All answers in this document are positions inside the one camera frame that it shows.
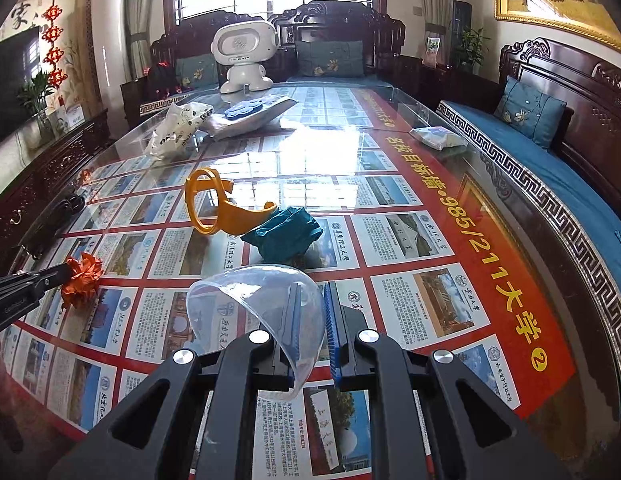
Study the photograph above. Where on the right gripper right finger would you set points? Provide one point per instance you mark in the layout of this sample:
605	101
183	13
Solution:
431	417

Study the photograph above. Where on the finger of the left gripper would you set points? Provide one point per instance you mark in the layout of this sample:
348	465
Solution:
20	293

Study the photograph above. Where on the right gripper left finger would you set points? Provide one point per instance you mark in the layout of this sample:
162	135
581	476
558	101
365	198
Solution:
195	414

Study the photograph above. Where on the orange paper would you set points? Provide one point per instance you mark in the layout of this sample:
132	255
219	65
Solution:
82	285

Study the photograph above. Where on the clear plastic cup piece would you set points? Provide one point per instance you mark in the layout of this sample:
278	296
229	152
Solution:
282	300

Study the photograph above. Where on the teal paper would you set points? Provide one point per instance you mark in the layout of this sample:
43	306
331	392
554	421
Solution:
287	234

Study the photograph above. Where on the black remote control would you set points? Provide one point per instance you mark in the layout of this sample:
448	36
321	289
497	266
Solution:
40	237

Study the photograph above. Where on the dark wooden tv cabinet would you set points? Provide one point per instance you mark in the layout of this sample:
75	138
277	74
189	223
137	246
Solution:
45	181

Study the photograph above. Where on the green plant on cabinet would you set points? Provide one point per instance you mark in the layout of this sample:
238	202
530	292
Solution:
33	97

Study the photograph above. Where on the university poster under glass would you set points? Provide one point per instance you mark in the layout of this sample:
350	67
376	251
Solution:
413	244

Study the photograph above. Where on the red chinese knot decoration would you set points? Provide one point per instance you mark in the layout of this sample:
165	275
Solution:
54	55

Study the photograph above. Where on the white crumpled plastic bag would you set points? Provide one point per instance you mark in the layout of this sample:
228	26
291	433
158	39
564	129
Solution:
175	131

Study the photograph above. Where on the black television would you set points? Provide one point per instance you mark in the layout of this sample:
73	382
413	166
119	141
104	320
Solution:
19	61

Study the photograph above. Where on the blue sofa seat cushion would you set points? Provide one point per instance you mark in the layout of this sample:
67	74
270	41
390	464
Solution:
600	222

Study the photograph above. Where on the dark wooden side sofa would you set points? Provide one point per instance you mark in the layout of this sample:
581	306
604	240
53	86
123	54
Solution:
588	140

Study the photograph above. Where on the tissue packet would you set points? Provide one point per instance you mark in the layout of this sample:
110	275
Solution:
438	138

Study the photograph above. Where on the teal pillow left back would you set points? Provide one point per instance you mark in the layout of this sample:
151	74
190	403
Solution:
197	71

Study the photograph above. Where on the white standing air conditioner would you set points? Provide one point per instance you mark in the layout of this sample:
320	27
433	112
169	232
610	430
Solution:
110	58

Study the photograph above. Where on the white bag with blue items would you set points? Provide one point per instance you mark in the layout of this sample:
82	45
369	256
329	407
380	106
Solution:
246	116

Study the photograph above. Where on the blue embroidered pillow far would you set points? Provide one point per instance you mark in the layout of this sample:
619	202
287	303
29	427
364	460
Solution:
532	113

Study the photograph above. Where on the white toy robot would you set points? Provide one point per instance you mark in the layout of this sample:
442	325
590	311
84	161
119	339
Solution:
243	48

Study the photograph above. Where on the potted green plant corner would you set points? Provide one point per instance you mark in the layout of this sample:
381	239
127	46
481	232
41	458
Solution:
470	50

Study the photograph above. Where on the dark wooden back sofa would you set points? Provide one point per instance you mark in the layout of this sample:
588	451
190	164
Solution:
383	38

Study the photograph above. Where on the black tower speaker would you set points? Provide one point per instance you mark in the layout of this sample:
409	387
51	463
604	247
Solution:
461	20

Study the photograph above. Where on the calligraphy wall scroll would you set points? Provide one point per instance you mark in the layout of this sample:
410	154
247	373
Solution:
26	14

